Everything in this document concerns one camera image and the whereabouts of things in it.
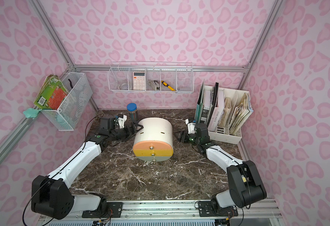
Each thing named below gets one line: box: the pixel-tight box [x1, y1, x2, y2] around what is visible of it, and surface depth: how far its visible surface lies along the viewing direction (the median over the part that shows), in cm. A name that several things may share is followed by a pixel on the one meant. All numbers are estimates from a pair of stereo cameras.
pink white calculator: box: [132, 71, 146, 91], surface depth 97 cm
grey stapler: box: [148, 80, 161, 91], surface depth 102 cm
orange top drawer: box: [132, 140, 174, 150], surface depth 76 cm
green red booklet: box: [33, 74, 70, 111], surface depth 73 cm
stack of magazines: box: [217, 92, 254, 136], surface depth 91 cm
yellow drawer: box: [132, 148, 174, 157], surface depth 82 cm
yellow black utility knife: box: [161, 80, 176, 92], surface depth 100 cm
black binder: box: [206, 82, 220, 128], surface depth 87 cm
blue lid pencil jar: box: [126, 102, 139, 123], surface depth 97 cm
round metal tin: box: [119, 83, 129, 90], surface depth 98 cm
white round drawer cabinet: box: [132, 117, 174, 162], surface depth 81 cm
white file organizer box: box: [194, 84, 250, 145], surface depth 95 cm
